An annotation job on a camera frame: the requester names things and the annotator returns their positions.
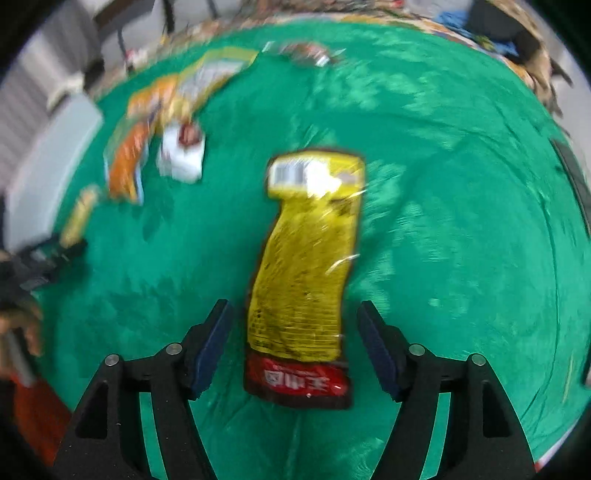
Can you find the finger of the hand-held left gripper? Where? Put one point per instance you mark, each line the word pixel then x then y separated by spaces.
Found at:
pixel 69 251

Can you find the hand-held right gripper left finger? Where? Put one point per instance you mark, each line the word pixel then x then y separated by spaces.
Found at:
pixel 210 350

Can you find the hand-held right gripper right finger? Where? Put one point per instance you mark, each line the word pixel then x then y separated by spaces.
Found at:
pixel 381 350

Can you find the small yellow snack packet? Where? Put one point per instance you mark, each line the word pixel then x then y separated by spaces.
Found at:
pixel 81 212

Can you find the orange snack packet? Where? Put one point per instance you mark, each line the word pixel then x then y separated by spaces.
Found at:
pixel 129 157

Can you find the yellow snack packet red end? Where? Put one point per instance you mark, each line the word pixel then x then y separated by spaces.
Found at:
pixel 304 258

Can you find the white snack packet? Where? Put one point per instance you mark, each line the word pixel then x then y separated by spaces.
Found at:
pixel 182 157

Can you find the orange-yellow snack packet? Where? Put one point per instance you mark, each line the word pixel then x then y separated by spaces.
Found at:
pixel 152 97

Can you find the large yellow clear snack packet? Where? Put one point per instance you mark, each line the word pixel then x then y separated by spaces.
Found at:
pixel 207 76

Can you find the person's left hand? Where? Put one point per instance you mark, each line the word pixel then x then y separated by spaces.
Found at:
pixel 30 323

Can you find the orange knit clothing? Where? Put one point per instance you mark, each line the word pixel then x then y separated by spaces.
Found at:
pixel 37 415

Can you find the white vertical blinds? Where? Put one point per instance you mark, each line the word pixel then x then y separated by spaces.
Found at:
pixel 23 115

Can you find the floral bedsheet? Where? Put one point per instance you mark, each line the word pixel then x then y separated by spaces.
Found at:
pixel 184 34

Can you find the brown bed headboard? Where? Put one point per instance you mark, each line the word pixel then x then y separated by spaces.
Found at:
pixel 124 11

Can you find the brown patterned cloth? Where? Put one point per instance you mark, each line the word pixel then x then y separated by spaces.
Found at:
pixel 538 69

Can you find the blue cloth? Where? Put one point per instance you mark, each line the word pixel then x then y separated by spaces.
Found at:
pixel 455 19

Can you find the black bag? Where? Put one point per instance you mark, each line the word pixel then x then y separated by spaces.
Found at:
pixel 501 23

